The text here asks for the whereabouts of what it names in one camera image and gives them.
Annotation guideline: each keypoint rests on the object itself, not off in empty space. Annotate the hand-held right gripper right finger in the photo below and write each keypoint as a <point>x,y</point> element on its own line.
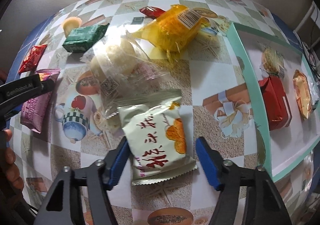
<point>208,162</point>

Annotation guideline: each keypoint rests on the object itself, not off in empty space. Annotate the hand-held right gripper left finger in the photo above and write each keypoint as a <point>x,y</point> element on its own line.
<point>116,165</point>

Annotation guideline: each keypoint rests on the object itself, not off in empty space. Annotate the pink snack packet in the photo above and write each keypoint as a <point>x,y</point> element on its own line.
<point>35,110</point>

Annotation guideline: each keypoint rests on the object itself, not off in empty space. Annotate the red patterned snack packet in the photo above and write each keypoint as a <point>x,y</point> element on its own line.
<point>31,58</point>

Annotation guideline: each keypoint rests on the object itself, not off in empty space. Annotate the white packet with orange print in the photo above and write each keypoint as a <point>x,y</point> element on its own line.
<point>155,140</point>

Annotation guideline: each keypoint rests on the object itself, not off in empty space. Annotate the shallow teal cardboard box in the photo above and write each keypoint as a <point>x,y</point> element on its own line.
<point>287,142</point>

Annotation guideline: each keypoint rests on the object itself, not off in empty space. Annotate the dark green snack packet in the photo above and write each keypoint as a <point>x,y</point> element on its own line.
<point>82,37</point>

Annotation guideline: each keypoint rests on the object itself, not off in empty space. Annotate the large red snack packet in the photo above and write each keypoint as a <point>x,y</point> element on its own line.
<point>275,102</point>

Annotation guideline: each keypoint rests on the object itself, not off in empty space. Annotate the clear packet of white cakes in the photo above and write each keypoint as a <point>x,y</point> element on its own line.
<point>117,64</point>

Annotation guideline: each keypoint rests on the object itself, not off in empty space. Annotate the orange and cream snack packet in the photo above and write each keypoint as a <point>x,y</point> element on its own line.
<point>302,92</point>

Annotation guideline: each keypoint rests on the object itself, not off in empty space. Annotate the clear rice cracker packet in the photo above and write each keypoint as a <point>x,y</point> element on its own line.
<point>272,61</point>

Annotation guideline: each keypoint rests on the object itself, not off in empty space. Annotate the yellow clear snack packet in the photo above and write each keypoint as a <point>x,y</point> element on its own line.
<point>170,29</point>

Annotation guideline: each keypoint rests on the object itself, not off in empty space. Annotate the small red packet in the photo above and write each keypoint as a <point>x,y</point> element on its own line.
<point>150,11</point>

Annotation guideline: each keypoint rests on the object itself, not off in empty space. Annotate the person's left hand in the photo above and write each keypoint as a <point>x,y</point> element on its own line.
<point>10,165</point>

